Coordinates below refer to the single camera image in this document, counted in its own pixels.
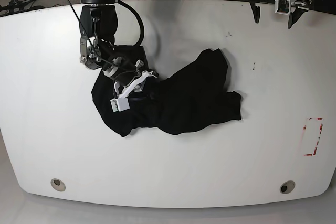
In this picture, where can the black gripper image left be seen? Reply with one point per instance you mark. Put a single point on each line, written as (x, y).
(122, 70)

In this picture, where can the left table grommet hole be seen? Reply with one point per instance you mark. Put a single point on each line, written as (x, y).
(58, 185)

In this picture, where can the black T-shirt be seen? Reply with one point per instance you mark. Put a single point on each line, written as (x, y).
(188, 101)

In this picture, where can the table grommet hole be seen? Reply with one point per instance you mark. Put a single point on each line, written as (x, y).
(287, 187)
(58, 185)

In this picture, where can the right table grommet hole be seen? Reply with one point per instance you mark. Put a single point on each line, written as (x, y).
(287, 187)

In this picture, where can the red tape rectangle marking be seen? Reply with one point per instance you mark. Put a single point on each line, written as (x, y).
(311, 136)

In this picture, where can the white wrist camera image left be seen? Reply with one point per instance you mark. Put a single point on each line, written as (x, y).
(120, 101)

